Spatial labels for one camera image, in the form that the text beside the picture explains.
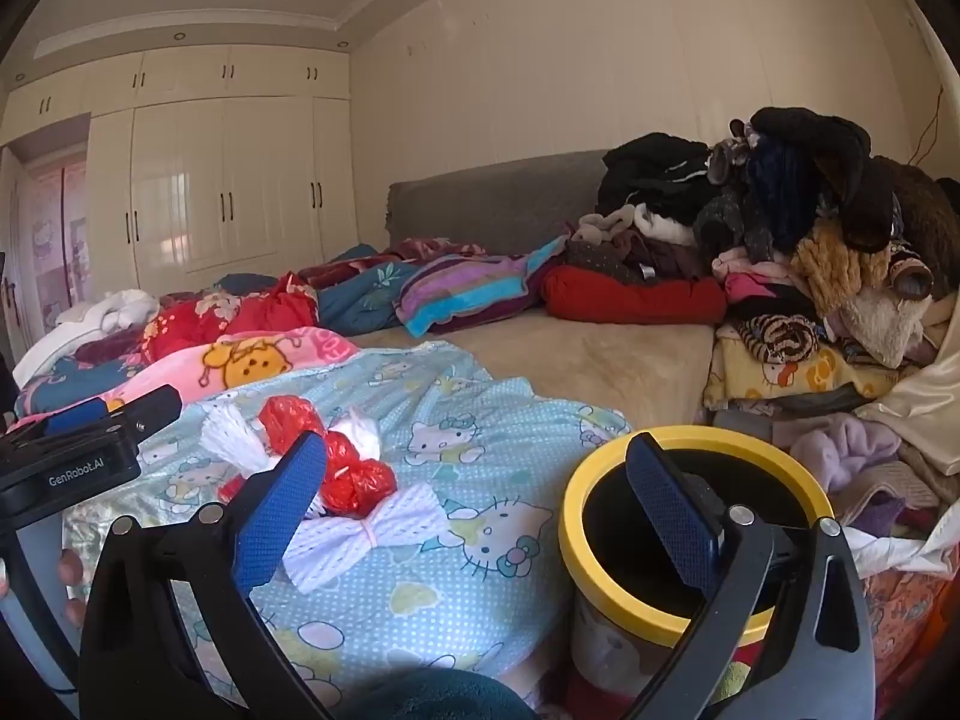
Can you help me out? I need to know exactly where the dark blue fuzzy garment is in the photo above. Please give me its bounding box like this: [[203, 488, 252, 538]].
[[742, 135, 811, 256]]

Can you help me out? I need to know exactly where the red folded garment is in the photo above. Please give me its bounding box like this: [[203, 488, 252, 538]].
[[540, 262, 728, 325]]

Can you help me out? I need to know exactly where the black jacket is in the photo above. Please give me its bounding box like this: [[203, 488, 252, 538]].
[[596, 133, 721, 218]]

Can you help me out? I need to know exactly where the grey cloth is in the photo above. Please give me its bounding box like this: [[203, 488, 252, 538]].
[[712, 382, 878, 436]]

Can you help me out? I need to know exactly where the pink cartoon door curtain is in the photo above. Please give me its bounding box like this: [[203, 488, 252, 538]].
[[19, 165, 91, 331]]

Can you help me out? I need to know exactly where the pink garment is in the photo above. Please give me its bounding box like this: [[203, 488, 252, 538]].
[[712, 255, 803, 308]]

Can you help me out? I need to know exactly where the person's dark teal trouser leg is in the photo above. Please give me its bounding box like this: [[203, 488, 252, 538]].
[[337, 667, 537, 720]]

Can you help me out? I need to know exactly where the lilac fleece garment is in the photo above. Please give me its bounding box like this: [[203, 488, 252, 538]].
[[791, 414, 901, 496]]

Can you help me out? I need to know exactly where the cream fleece garment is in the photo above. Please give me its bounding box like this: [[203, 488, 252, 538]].
[[836, 285, 931, 368]]

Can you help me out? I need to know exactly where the grey fuzzy garment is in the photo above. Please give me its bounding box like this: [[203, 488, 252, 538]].
[[694, 187, 758, 256]]

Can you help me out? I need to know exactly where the dark red patterned blanket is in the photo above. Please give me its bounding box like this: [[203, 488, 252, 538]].
[[390, 238, 488, 260]]

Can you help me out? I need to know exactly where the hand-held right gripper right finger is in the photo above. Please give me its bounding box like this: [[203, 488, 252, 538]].
[[626, 431, 877, 720]]

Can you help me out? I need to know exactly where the blue leaf print quilt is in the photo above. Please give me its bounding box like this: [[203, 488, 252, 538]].
[[300, 244, 421, 335]]

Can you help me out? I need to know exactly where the purple striped blanket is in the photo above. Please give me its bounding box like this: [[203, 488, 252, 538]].
[[394, 236, 571, 335]]

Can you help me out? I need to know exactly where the dark blue cartoon blanket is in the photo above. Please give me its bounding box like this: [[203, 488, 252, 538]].
[[15, 352, 143, 410]]

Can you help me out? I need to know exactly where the orange floral cloth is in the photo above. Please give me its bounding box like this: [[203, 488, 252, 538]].
[[862, 570, 960, 691]]

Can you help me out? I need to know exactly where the white fluffy garment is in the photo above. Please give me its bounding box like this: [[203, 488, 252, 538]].
[[577, 202, 698, 245]]

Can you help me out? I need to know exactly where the grey fabric headboard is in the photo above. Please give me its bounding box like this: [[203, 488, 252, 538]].
[[386, 150, 623, 256]]

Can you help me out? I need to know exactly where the tiger striped garment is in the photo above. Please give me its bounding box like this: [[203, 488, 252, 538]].
[[739, 313, 818, 365]]

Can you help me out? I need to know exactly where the person's left hand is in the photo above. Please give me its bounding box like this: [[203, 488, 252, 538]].
[[58, 547, 89, 627]]

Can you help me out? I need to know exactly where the red floral blanket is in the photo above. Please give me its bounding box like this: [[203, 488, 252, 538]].
[[142, 277, 320, 361]]

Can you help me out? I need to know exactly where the cream built-in wardrobe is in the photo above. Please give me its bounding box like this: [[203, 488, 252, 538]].
[[0, 45, 357, 293]]

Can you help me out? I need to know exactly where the maroon dotted garment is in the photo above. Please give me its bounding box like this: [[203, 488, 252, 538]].
[[566, 229, 721, 286]]

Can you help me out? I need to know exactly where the brown plush garment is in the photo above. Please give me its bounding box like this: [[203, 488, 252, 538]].
[[870, 157, 960, 301]]

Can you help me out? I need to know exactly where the beige plush bed sheet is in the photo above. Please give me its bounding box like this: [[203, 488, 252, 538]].
[[322, 307, 717, 421]]

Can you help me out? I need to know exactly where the yellow rimmed trash can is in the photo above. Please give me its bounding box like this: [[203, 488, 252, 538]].
[[559, 426, 837, 710]]

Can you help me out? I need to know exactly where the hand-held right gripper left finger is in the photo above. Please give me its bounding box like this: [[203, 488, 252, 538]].
[[79, 431, 335, 720]]

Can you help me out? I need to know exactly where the light blue cat print blanket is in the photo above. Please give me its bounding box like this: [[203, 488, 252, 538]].
[[64, 341, 631, 698]]

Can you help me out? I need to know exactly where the white cloth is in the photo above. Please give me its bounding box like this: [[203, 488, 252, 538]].
[[847, 510, 960, 578]]

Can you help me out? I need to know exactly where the yellow cartoon blanket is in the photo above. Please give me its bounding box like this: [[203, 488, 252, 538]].
[[705, 322, 901, 421]]

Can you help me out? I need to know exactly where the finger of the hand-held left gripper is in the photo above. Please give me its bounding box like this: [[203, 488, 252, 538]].
[[45, 397, 125, 436], [112, 385, 183, 436]]

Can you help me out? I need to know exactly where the pink cartoon bear blanket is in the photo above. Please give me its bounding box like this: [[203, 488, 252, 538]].
[[15, 326, 361, 421]]

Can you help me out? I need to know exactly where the black fuzzy garment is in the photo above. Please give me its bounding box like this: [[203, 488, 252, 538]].
[[750, 106, 897, 252]]

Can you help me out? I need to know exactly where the tan shaggy garment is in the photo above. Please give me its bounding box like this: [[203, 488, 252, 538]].
[[795, 221, 893, 316]]

